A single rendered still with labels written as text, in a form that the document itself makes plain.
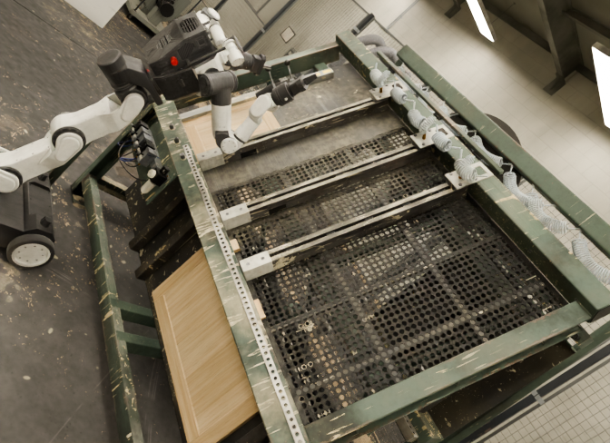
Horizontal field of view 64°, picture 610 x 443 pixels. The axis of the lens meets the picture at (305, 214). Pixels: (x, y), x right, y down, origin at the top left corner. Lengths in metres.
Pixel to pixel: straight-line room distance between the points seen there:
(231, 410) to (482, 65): 7.24
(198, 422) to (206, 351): 0.30
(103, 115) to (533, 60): 6.89
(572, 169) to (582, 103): 0.98
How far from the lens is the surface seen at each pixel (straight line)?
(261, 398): 1.78
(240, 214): 2.20
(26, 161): 2.57
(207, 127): 2.80
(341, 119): 2.68
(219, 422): 2.21
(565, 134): 7.53
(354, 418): 1.73
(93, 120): 2.45
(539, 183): 2.76
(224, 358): 2.25
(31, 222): 2.65
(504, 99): 8.05
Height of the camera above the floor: 1.72
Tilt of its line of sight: 14 degrees down
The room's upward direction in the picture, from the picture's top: 49 degrees clockwise
